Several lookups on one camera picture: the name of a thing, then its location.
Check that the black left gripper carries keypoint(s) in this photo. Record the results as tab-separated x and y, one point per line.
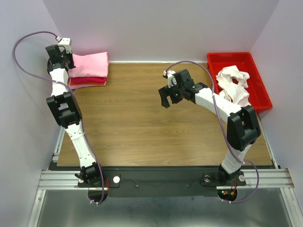
70	66

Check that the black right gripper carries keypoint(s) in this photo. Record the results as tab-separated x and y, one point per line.
163	92

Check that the light pink t-shirt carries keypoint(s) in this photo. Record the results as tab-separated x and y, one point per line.
91	65

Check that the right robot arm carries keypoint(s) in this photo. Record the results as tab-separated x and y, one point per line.
242	129

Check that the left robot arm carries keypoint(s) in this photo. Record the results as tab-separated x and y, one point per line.
66	112

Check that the folded magenta t-shirt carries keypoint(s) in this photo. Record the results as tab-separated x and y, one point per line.
88	79

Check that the folded orange t-shirt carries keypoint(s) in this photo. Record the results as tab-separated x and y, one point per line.
87	83

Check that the white crumpled t-shirt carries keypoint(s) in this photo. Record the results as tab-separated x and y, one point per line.
233	84

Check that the red plastic bin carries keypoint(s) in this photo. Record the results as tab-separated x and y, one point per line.
259	97

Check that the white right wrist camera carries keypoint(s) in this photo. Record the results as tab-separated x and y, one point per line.
169	75

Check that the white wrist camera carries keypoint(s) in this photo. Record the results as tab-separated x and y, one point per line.
169	75
66	43

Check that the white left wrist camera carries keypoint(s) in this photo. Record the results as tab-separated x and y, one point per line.
66	43

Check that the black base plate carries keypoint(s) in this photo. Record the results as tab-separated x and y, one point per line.
132	182

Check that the aluminium frame rail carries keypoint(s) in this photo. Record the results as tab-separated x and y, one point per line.
268	178

